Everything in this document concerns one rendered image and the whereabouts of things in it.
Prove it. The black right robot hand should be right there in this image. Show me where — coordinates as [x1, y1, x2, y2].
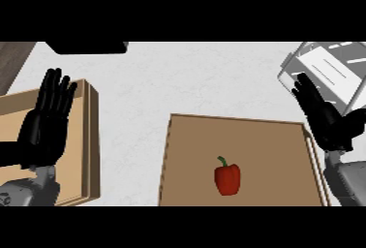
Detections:
[291, 72, 366, 153]

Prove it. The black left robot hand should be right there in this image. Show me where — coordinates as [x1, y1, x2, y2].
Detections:
[0, 67, 78, 171]

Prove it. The brown wooden tray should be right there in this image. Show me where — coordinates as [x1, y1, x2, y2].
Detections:
[158, 112, 332, 207]

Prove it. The red bell pepper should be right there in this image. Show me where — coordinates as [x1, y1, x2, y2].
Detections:
[213, 156, 242, 197]

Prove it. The tan wooden box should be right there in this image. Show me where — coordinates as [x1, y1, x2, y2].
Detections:
[0, 77, 102, 207]

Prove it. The dark brown wooden panel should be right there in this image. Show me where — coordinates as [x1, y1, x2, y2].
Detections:
[0, 42, 37, 96]

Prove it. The black appliance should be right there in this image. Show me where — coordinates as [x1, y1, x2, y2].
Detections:
[44, 42, 130, 55]

